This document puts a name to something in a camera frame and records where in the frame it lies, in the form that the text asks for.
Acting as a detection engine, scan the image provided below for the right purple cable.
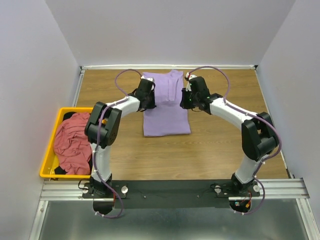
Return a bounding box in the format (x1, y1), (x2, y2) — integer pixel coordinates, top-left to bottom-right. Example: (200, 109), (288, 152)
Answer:
(184, 66), (283, 216)

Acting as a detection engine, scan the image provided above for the yellow plastic bin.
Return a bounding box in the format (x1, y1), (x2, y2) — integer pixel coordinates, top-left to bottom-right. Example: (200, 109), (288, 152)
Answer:
(39, 107), (93, 180)

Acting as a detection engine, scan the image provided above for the purple t shirt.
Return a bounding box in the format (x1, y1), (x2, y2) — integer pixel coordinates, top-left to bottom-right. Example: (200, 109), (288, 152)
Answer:
(143, 70), (191, 137)

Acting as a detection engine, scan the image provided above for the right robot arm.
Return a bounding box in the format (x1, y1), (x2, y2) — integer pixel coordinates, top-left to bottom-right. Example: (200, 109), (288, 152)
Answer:
(180, 75), (280, 193)

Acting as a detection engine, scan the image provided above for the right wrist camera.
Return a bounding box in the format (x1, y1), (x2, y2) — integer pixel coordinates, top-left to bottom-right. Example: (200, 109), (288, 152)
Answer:
(184, 72), (197, 92)

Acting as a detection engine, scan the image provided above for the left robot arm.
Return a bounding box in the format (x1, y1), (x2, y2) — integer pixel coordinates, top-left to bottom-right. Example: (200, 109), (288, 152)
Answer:
(84, 76), (156, 195)

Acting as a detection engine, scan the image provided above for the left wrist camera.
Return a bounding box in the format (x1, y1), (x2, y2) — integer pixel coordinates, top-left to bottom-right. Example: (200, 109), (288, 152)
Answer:
(140, 76), (155, 82)

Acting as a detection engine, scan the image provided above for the aluminium frame rail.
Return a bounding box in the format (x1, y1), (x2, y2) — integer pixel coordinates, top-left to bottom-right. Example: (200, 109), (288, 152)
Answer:
(30, 179), (318, 240)

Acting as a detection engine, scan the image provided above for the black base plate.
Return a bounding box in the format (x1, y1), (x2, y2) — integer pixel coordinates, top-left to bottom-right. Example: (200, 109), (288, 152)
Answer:
(82, 179), (261, 216)

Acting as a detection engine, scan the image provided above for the purple cable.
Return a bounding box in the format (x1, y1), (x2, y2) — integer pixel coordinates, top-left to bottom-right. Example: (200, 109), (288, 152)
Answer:
(184, 66), (283, 216)
(92, 69), (143, 220)

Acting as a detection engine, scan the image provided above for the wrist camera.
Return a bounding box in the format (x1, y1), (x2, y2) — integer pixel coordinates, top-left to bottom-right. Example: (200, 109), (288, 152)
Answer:
(184, 72), (197, 92)
(140, 76), (155, 82)

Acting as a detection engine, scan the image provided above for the black t shirt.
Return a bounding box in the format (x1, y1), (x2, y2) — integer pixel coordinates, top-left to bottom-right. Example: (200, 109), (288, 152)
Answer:
(53, 111), (101, 175)

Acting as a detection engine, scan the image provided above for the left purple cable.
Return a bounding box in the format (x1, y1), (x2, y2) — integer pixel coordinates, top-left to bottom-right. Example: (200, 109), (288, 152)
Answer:
(92, 69), (143, 220)

